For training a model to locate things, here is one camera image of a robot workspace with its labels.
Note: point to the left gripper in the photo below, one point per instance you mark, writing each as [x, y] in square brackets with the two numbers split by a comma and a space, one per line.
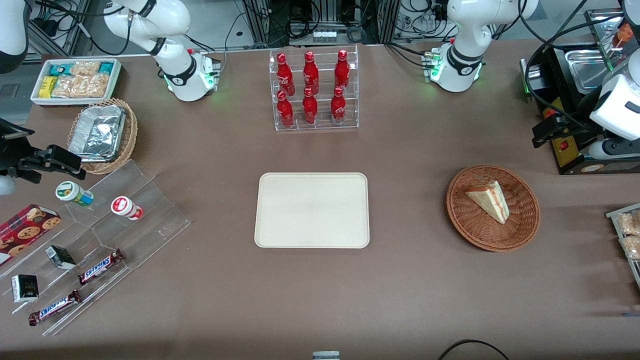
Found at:
[575, 126]

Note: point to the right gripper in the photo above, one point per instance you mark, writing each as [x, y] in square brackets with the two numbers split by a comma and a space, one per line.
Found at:
[11, 152]

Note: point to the triangular sandwich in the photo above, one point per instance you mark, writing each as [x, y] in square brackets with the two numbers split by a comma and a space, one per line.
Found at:
[492, 201]

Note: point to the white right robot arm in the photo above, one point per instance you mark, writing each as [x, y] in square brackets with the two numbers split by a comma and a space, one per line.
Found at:
[175, 55]

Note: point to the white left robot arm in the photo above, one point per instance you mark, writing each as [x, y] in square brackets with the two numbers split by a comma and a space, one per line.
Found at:
[462, 55]

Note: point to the aluminium foil tray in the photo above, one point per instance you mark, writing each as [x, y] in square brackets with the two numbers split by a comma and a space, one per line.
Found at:
[97, 132]

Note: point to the light wicker basket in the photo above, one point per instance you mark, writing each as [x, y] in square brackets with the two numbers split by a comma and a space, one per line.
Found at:
[130, 135]

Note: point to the metal tray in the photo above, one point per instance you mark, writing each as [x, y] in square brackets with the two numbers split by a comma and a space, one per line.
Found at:
[612, 214]

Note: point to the round brown wicker basket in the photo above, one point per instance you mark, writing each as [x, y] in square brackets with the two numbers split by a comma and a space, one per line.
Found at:
[472, 225]

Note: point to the beige rectangular tray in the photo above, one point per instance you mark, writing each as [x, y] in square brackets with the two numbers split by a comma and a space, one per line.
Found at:
[312, 210]

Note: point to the black countertop appliance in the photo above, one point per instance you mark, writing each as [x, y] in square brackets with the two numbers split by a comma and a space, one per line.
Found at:
[570, 155]

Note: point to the green lid yogurt cup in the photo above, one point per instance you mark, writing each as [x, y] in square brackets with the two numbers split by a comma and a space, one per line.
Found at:
[72, 192]

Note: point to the red cookie box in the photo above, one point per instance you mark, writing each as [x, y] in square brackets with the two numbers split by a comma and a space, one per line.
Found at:
[27, 231]

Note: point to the steel pan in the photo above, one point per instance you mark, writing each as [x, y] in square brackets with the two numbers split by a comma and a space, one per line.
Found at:
[585, 70]

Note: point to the yellow snack pack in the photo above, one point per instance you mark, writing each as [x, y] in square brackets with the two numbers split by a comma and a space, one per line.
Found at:
[48, 87]

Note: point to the large clear cracker bag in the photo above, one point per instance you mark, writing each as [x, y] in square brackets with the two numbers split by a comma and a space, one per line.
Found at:
[82, 86]

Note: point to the red lid yogurt cup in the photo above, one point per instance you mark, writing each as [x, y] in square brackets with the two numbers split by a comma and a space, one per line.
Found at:
[125, 207]

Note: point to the small black box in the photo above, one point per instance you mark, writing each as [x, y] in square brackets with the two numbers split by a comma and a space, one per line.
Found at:
[61, 257]
[25, 288]

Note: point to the teal snack pack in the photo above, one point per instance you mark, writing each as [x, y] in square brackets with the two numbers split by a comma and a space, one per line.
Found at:
[106, 67]
[62, 69]

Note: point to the small clear cracker bag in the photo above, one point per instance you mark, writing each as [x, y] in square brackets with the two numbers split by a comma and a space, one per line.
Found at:
[86, 68]

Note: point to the white plastic snack bin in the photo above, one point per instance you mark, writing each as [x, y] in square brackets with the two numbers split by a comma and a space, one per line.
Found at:
[116, 82]

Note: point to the snickers chocolate bar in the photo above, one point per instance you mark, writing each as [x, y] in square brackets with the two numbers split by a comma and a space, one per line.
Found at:
[55, 307]
[100, 266]

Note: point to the clear acrylic stepped display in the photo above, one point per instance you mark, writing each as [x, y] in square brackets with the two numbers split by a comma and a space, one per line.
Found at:
[150, 220]

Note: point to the clear snack bag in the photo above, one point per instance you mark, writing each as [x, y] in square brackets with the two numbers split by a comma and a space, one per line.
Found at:
[629, 223]
[632, 247]

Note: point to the red cola bottle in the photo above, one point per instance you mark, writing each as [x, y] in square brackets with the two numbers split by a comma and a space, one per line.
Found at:
[285, 112]
[310, 72]
[338, 107]
[310, 109]
[342, 70]
[285, 72]

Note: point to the clear acrylic bottle rack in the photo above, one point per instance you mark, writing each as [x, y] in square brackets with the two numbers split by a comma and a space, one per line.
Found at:
[322, 127]

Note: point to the white power strip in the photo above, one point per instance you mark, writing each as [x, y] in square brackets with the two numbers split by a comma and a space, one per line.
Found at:
[325, 35]

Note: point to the small grey device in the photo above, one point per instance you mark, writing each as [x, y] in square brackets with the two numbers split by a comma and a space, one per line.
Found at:
[326, 355]

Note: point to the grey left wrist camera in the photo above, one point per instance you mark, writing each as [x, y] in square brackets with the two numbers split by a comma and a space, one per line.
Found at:
[612, 149]

